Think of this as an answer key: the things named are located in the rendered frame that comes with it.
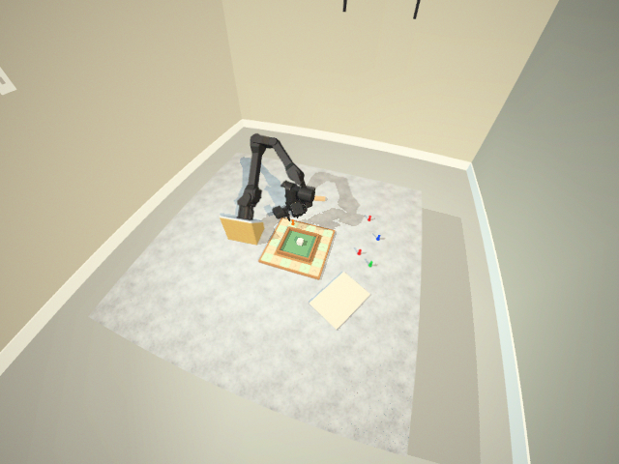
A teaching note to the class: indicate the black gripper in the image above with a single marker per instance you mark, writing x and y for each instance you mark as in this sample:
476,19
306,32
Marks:
280,212

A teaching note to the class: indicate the cream flat rectangular sheet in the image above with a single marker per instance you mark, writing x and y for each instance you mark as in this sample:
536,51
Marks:
339,300

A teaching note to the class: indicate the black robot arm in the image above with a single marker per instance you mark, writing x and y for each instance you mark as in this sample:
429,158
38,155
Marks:
252,194

